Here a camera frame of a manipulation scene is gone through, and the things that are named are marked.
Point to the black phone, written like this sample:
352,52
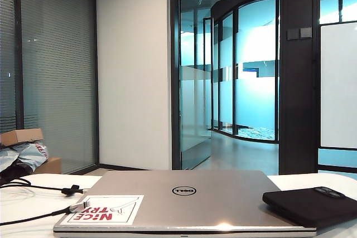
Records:
306,204

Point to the black framed glass door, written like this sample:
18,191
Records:
195,96

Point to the curved glass partition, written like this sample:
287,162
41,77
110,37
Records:
251,96

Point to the silver Dell laptop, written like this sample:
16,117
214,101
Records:
223,199

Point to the white sticker red print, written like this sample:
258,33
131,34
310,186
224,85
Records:
128,217

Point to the closed brown cardboard box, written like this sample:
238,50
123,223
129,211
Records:
51,165

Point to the grey plastic mailing bags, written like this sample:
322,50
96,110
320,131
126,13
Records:
28,153

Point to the white frosted glass panel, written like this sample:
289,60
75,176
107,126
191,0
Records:
338,82

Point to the black bag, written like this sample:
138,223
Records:
14,169

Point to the narrow grey window blind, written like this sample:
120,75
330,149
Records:
7,54

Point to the dark wall switch panel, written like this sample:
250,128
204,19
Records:
293,34

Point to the grey wall switch panel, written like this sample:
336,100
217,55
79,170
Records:
306,32

